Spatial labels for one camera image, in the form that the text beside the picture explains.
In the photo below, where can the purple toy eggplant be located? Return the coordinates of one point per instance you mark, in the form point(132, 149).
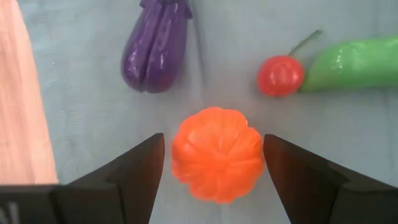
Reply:
point(157, 46)

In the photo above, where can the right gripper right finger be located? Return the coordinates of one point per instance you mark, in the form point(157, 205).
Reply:
point(304, 180)

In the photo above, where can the red toy cherry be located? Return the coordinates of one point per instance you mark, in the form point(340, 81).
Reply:
point(280, 75)

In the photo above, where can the green toy cucumber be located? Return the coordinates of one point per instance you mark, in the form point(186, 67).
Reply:
point(351, 65)

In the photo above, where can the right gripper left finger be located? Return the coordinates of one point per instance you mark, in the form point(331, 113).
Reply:
point(130, 180)

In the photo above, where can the light blue cloth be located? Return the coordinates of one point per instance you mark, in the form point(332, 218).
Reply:
point(93, 109)

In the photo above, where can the orange toy orange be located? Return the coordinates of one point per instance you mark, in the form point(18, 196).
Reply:
point(217, 154)

